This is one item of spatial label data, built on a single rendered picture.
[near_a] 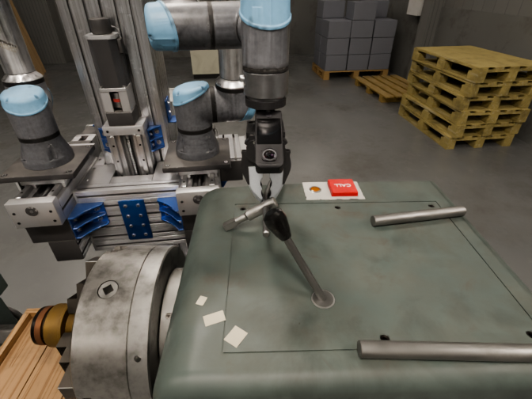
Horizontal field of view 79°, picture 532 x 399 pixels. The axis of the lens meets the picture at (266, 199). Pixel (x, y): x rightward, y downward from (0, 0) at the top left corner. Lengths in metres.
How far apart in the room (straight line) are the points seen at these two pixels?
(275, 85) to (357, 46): 6.61
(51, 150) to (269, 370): 1.00
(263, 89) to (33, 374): 0.85
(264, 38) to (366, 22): 6.61
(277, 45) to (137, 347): 0.51
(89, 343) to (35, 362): 0.44
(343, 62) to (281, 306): 6.72
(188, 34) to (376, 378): 0.58
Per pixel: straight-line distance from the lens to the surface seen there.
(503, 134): 4.87
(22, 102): 1.21
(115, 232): 1.34
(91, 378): 0.65
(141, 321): 0.59
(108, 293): 0.65
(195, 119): 1.08
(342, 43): 7.01
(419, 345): 0.50
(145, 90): 1.27
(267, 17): 0.52
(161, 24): 0.61
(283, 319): 0.50
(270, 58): 0.53
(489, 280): 0.66
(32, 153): 1.25
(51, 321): 0.79
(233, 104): 1.07
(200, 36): 0.62
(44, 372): 1.03
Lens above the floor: 1.67
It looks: 34 degrees down
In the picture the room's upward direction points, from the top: straight up
